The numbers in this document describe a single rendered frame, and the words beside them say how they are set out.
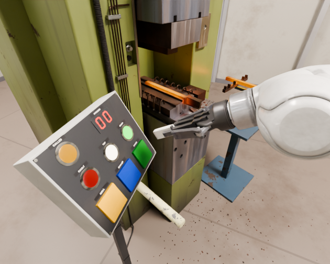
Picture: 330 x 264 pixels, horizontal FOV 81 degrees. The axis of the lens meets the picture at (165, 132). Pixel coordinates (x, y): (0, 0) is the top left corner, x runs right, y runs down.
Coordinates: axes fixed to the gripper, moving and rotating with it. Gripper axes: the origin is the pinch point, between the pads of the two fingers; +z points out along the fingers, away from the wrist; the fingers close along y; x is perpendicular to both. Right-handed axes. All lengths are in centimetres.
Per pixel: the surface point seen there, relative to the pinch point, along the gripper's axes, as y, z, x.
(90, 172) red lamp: -19.0, 12.9, 4.6
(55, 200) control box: -27.0, 18.7, 4.5
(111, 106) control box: 1.0, 13.2, 13.5
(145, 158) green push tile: -0.9, 12.5, -7.7
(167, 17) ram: 33.1, -4.1, 27.7
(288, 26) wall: 311, -67, -54
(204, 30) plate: 77, -5, 15
